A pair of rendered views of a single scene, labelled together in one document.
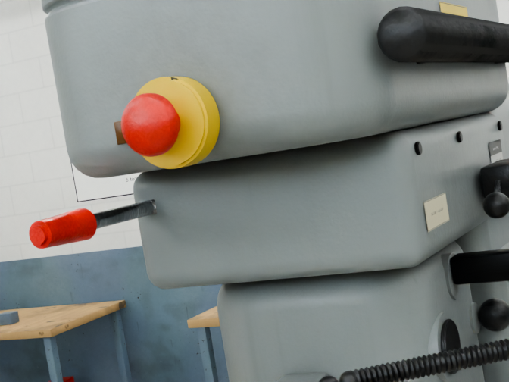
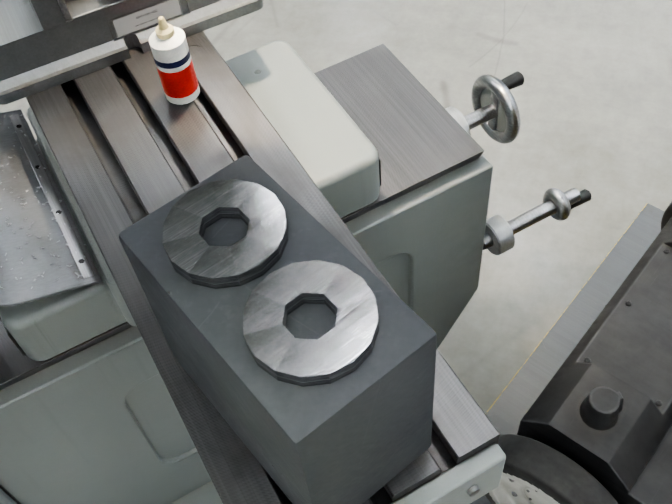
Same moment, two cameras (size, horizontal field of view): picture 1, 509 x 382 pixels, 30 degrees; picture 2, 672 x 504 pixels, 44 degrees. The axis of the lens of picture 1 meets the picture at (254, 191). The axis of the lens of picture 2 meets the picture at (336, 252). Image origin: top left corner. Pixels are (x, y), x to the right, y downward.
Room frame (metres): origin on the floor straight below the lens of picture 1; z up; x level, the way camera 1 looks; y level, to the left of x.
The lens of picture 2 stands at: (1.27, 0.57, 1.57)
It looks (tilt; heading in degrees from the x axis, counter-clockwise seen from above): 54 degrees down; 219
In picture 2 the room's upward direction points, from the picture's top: 7 degrees counter-clockwise
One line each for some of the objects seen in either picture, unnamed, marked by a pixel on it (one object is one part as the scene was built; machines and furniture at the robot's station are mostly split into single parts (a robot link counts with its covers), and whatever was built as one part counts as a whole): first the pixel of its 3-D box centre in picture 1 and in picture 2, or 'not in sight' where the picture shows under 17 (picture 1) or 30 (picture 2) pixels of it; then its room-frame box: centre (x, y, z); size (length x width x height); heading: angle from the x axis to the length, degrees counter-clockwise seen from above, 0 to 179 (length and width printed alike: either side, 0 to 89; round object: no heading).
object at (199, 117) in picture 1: (173, 122); not in sight; (0.63, 0.05, 1.76); 0.06 x 0.02 x 0.06; 63
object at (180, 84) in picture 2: not in sight; (172, 57); (0.80, -0.02, 0.96); 0.04 x 0.04 x 0.11
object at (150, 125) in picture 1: (154, 124); not in sight; (0.61, 0.06, 1.76); 0.04 x 0.03 x 0.04; 63
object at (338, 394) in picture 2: not in sight; (283, 341); (1.05, 0.32, 1.00); 0.22 x 0.12 x 0.20; 73
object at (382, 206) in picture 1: (342, 192); not in sight; (0.87, -0.08, 1.68); 0.34 x 0.24 x 0.10; 153
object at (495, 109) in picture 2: not in sight; (477, 118); (0.39, 0.17, 0.60); 0.16 x 0.12 x 0.12; 153
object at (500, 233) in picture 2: not in sight; (536, 214); (0.42, 0.31, 0.48); 0.22 x 0.06 x 0.06; 153
